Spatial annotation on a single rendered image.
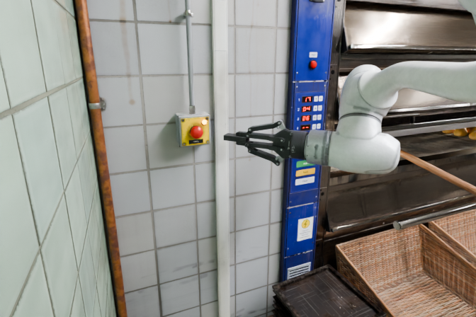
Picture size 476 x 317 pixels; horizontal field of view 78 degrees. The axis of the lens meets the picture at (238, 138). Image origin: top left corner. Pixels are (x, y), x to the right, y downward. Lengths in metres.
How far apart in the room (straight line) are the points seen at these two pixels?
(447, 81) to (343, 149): 0.27
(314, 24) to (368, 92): 0.45
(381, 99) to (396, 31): 0.70
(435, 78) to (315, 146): 0.29
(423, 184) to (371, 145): 1.12
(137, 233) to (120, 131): 0.37
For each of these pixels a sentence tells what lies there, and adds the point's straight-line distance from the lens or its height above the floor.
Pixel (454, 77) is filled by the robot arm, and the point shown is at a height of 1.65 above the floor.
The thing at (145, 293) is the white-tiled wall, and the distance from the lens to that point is 1.27.
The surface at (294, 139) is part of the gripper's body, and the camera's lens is 0.75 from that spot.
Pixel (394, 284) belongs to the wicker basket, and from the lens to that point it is 1.81.
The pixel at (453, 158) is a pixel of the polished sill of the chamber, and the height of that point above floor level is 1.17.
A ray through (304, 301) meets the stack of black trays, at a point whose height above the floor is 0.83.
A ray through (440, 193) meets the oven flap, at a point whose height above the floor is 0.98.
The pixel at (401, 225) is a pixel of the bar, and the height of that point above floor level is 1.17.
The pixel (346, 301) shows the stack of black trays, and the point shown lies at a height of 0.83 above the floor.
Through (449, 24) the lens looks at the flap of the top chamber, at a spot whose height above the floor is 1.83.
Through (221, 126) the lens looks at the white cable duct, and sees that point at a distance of 1.01.
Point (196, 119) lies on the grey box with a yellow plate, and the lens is 0.92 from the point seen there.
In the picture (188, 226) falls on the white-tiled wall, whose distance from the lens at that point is 1.14.
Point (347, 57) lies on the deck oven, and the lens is 1.26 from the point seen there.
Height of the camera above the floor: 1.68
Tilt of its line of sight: 15 degrees down
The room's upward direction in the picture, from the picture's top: straight up
